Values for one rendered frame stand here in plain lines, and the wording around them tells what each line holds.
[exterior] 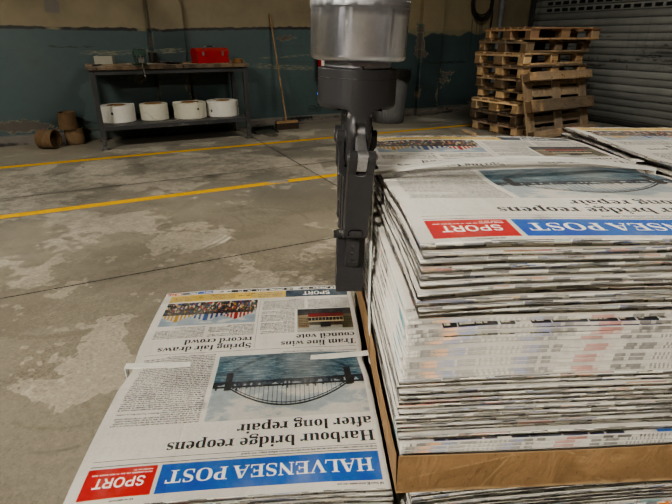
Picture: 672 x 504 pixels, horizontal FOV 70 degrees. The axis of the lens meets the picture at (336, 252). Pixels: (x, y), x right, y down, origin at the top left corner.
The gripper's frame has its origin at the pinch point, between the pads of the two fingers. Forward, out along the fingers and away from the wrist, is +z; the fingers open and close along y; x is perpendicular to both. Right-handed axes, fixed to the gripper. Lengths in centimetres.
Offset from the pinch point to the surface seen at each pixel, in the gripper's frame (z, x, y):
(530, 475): 10.1, -13.1, -20.8
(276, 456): 13.0, 8.0, -14.9
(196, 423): 13.2, 16.1, -9.9
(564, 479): 10.7, -16.2, -20.8
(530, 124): 67, -288, 539
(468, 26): -48, -283, 802
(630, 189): -11.0, -23.4, -9.6
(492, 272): -8.5, -7.0, -20.5
